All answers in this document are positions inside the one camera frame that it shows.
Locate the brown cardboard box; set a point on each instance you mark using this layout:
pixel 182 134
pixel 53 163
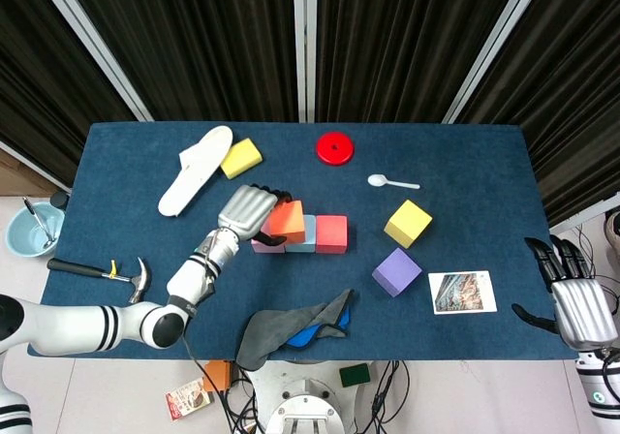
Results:
pixel 19 179

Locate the red round disc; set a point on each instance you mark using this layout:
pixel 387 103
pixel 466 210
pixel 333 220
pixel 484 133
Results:
pixel 335 149

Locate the yellow foam cube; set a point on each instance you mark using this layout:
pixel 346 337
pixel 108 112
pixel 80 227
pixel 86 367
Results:
pixel 407 223

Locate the blue table cover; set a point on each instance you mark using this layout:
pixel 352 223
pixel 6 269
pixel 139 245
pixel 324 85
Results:
pixel 121 187

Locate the white frame post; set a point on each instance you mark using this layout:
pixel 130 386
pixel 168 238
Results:
pixel 498 41
pixel 304 41
pixel 92 41

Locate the white plastic spoon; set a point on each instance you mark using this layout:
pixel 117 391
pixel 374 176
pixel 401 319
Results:
pixel 376 180

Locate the grey and blue cloth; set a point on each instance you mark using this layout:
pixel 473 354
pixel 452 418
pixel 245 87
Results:
pixel 276 327

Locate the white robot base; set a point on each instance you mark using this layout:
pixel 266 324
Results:
pixel 305 405

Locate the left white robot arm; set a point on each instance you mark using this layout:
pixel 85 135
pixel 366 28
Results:
pixel 194 279

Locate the dark green block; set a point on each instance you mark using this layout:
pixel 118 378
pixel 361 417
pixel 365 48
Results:
pixel 354 376

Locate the dark pleated curtain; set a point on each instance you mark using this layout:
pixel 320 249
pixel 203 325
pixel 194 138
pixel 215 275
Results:
pixel 194 41
pixel 581 90
pixel 29 66
pixel 402 41

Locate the orange foam cube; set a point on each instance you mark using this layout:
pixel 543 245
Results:
pixel 286 221

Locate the purple foam cube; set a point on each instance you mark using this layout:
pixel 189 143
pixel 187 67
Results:
pixel 397 271

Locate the light blue bowl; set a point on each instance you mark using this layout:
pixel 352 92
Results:
pixel 21 240

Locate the light blue foam cube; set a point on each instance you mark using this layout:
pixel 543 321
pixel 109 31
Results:
pixel 310 230

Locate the yellow green sponge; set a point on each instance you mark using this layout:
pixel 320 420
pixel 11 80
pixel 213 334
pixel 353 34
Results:
pixel 240 159

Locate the printed photo card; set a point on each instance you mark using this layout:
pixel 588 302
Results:
pixel 462 292

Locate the black round cap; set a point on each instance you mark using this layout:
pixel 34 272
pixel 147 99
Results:
pixel 60 200

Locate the red foam cube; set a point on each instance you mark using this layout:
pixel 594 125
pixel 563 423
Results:
pixel 331 233

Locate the orange box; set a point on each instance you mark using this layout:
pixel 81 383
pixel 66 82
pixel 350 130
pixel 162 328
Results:
pixel 218 376

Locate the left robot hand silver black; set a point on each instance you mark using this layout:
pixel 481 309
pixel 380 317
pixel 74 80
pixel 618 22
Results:
pixel 244 211

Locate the white round device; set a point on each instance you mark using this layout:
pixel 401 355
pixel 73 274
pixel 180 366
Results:
pixel 614 233

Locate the printed paper packet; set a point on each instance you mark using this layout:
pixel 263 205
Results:
pixel 186 401

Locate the pink foam cube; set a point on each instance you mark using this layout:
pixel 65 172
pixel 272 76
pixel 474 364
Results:
pixel 271 250

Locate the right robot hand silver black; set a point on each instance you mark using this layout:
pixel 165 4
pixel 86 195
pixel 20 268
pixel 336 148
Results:
pixel 583 313

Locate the metal spoon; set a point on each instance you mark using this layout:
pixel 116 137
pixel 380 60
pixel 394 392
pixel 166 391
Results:
pixel 50 243

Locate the white screen base rail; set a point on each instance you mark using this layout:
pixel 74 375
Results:
pixel 29 160
pixel 586 216

